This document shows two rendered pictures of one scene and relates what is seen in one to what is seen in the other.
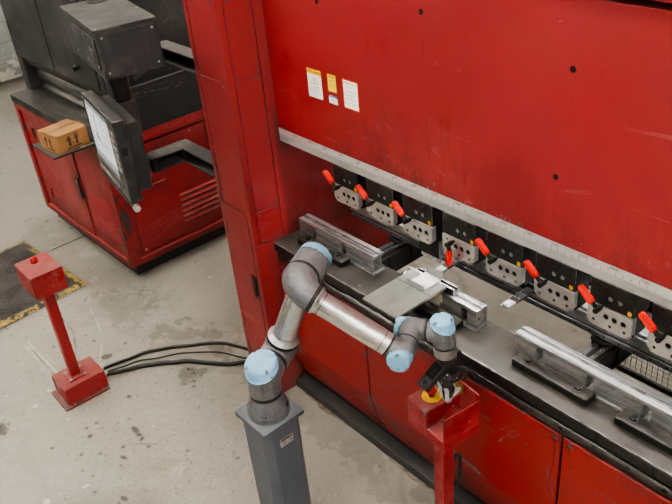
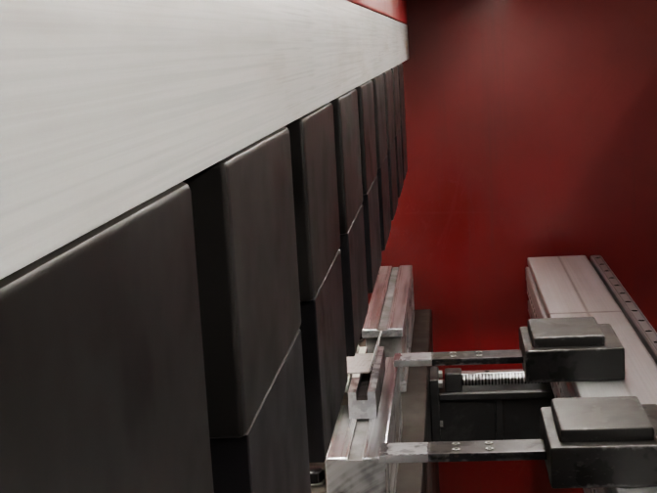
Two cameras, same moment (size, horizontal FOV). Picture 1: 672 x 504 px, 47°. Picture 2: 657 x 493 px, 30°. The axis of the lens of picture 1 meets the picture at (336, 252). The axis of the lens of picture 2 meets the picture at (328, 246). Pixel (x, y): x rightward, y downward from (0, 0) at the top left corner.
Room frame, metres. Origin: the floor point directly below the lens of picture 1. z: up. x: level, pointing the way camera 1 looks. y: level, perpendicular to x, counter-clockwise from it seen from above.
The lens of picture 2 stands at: (1.41, -1.29, 1.37)
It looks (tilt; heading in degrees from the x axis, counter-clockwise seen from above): 9 degrees down; 43
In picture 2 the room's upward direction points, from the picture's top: 3 degrees counter-clockwise
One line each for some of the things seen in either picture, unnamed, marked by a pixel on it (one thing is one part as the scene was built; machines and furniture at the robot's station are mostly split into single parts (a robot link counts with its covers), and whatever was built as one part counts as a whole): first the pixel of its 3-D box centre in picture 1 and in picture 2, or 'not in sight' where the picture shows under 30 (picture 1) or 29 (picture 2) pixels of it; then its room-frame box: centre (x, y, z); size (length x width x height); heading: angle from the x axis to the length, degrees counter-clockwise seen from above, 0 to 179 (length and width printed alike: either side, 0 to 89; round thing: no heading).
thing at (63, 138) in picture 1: (61, 135); not in sight; (4.18, 1.49, 1.04); 0.30 x 0.26 x 0.12; 39
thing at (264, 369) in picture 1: (263, 373); not in sight; (2.06, 0.29, 0.94); 0.13 x 0.12 x 0.14; 157
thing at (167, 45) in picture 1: (166, 62); not in sight; (3.33, 0.65, 1.67); 0.40 x 0.24 x 0.07; 37
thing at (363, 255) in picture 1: (340, 243); (391, 321); (2.90, -0.02, 0.92); 0.50 x 0.06 x 0.10; 37
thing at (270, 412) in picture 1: (267, 399); not in sight; (2.06, 0.29, 0.82); 0.15 x 0.15 x 0.10
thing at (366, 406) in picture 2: (436, 281); (368, 380); (2.44, -0.37, 0.99); 0.20 x 0.03 x 0.03; 37
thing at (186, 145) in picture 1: (187, 164); not in sight; (3.33, 0.65, 1.18); 0.40 x 0.24 x 0.07; 37
